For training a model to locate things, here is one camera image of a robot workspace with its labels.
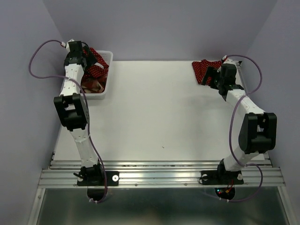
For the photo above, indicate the white plastic basket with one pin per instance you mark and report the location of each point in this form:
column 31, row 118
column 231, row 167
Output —
column 74, row 74

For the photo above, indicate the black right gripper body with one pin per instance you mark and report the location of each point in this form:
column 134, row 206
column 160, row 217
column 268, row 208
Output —
column 221, row 81

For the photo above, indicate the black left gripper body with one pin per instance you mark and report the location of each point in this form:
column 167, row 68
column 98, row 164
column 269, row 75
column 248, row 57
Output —
column 83, row 56

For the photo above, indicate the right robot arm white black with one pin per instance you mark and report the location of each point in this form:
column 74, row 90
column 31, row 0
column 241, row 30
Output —
column 257, row 133

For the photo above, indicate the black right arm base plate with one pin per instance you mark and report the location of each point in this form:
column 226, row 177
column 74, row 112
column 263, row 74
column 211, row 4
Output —
column 213, row 177

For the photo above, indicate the aluminium rail frame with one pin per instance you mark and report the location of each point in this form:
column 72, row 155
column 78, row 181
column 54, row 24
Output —
column 159, row 130

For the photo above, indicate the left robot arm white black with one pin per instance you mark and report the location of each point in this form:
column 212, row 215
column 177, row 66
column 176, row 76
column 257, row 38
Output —
column 74, row 114

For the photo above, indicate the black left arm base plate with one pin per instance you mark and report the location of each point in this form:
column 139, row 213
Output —
column 110, row 179

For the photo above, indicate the red patterned skirt in basket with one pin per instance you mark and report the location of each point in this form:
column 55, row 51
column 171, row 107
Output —
column 92, row 85

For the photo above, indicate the red polka dot skirt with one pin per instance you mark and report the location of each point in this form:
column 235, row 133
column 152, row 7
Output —
column 100, row 68
column 200, row 68

